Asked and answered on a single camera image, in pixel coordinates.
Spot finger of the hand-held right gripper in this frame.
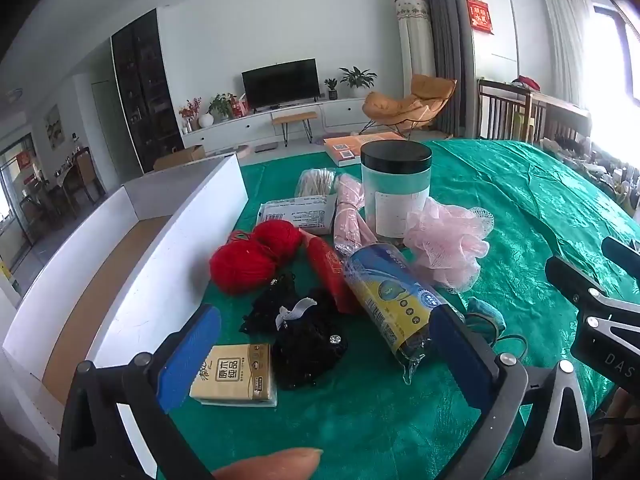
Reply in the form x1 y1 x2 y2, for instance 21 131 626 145
601 236 640 272
544 256 640 333

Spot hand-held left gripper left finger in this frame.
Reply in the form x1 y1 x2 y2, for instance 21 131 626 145
59 304 223 480

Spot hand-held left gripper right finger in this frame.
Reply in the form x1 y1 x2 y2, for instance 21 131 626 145
429 304 594 480

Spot tan tissue pack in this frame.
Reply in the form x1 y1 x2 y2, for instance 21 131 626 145
189 342 279 407

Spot teal hair tie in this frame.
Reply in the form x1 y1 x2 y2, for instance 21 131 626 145
465 296 507 346

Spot black lace cloth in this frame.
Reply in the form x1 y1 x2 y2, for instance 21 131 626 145
239 272 298 336

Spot white storage box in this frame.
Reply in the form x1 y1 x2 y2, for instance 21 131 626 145
0 152 249 480

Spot blue yellow trash bag roll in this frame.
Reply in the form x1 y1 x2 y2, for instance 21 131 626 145
344 242 468 386

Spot red yarn skein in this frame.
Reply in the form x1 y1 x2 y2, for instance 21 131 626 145
209 219 302 297

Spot pink mesh bath sponge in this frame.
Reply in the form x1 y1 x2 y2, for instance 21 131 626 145
402 197 495 294

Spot red packet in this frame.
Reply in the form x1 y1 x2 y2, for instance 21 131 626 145
305 236 362 315

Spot white printed packet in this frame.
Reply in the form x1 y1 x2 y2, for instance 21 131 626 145
256 195 338 236

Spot pink cloth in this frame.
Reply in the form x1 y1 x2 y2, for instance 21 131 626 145
334 172 378 257

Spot person's right hand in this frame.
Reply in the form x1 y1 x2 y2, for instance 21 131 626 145
597 388 640 461

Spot person's left hand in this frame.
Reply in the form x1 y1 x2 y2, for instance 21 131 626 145
212 448 324 480

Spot black hair elastic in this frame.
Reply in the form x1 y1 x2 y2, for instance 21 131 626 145
492 334 529 361

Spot green tablecloth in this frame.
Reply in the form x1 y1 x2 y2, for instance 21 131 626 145
155 139 640 480

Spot clear jar with black lid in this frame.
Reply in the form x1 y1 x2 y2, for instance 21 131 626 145
360 140 433 239

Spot wooden crib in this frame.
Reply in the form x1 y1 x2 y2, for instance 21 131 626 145
477 77 593 143

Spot cardboard box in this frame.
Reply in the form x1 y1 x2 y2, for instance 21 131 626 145
152 144 207 172

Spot beige swabs in clear bag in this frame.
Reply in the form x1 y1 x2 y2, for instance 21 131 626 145
295 167 341 198

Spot wooden dining chair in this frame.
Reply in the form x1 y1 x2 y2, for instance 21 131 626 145
62 147 106 206

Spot white curtain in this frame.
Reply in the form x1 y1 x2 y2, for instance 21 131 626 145
541 0 593 111

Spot orange flat box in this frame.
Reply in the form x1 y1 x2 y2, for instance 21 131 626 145
322 131 407 168

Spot red flowers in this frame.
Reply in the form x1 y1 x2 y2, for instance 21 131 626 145
178 97 202 133

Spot orange lounge chair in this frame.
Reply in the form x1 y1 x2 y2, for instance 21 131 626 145
361 73 458 141

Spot bushy potted plant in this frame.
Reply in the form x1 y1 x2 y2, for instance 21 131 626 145
207 92 238 122

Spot wooden bench with black legs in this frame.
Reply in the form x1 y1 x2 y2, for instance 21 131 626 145
271 111 319 147

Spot black display cabinet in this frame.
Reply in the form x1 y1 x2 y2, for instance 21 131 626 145
111 10 186 173

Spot white television cabinet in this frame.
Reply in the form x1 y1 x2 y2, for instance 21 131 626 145
180 97 401 148

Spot grey curtain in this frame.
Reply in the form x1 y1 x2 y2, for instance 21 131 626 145
407 0 468 138

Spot black television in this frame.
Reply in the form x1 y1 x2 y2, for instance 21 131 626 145
241 58 321 111

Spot covered standing air conditioner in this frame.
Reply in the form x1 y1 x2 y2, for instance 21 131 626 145
394 0 436 91

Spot large potted plant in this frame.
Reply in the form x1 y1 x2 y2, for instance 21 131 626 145
339 66 378 98

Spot framed wall picture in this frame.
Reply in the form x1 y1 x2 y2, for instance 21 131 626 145
44 105 66 150

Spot red wall hanging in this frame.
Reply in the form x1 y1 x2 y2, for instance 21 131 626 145
466 0 496 36

